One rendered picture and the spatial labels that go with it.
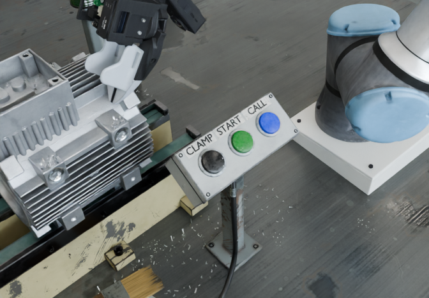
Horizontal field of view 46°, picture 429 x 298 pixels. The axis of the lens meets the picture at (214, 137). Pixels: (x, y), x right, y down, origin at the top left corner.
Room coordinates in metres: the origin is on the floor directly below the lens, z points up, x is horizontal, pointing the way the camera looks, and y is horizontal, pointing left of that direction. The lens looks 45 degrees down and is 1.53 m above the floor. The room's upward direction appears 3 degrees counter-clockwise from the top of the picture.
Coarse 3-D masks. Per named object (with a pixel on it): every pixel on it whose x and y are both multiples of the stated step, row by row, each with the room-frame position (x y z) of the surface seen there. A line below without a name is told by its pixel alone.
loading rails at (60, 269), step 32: (160, 128) 0.67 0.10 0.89; (192, 128) 0.63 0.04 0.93; (160, 160) 0.57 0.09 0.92; (128, 192) 0.51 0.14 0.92; (160, 192) 0.54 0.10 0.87; (0, 224) 0.47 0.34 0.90; (96, 224) 0.46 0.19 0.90; (128, 224) 0.50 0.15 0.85; (0, 256) 0.40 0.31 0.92; (32, 256) 0.40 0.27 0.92; (64, 256) 0.42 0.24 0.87; (96, 256) 0.45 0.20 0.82; (128, 256) 0.45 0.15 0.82; (0, 288) 0.36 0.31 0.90; (32, 288) 0.39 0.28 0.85; (64, 288) 0.41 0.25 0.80
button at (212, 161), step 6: (210, 150) 0.43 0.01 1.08; (204, 156) 0.42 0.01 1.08; (210, 156) 0.42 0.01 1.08; (216, 156) 0.43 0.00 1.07; (222, 156) 0.43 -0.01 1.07; (204, 162) 0.42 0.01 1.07; (210, 162) 0.42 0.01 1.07; (216, 162) 0.42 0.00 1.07; (222, 162) 0.42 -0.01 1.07; (204, 168) 0.41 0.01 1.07; (210, 168) 0.41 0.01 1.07; (216, 168) 0.41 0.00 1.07; (222, 168) 0.41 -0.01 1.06
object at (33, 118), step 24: (0, 72) 0.54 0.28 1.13; (24, 72) 0.56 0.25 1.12; (48, 72) 0.54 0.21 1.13; (0, 96) 0.49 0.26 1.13; (24, 96) 0.50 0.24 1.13; (48, 96) 0.48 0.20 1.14; (72, 96) 0.50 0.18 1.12; (0, 120) 0.44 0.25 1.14; (24, 120) 0.46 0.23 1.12; (48, 120) 0.48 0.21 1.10; (72, 120) 0.49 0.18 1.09; (0, 144) 0.43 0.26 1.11; (24, 144) 0.45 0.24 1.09
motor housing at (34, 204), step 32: (96, 96) 0.54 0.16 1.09; (96, 128) 0.50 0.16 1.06; (64, 160) 0.44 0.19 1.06; (96, 160) 0.47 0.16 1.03; (128, 160) 0.49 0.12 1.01; (0, 192) 0.49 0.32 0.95; (32, 192) 0.41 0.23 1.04; (64, 192) 0.43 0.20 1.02; (96, 192) 0.46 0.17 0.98; (32, 224) 0.41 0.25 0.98
